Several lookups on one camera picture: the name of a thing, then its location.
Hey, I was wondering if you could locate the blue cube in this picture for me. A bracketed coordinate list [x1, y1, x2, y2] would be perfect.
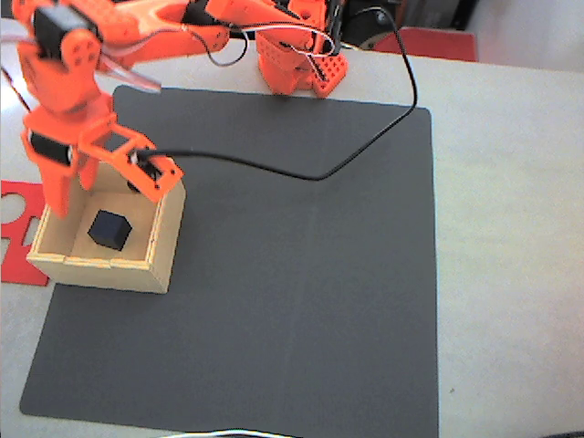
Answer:
[87, 209, 133, 251]

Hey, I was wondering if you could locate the wooden box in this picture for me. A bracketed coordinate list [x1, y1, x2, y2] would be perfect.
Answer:
[26, 154, 187, 296]

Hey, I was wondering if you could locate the red cut-out sheet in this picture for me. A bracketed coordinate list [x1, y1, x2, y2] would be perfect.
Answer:
[0, 180, 52, 287]

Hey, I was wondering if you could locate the dark grey mat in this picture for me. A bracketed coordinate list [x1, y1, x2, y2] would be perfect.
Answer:
[19, 84, 440, 438]

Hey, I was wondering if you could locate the red background object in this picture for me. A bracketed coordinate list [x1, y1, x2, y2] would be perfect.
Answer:
[371, 26, 478, 63]

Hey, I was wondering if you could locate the orange camera mount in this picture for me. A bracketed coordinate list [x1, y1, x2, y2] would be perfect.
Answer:
[77, 121, 185, 204]

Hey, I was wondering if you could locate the wrist servo wire bundle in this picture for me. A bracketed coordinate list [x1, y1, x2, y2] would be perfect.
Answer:
[98, 43, 163, 95]

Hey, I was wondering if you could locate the elbow servo wire bundle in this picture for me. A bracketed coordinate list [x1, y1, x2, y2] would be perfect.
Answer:
[182, 25, 251, 68]

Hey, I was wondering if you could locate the black camera cable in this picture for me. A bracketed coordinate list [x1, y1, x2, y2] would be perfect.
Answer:
[136, 6, 419, 183]

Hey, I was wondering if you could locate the thin white cable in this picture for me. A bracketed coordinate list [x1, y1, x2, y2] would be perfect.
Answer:
[159, 427, 297, 438]

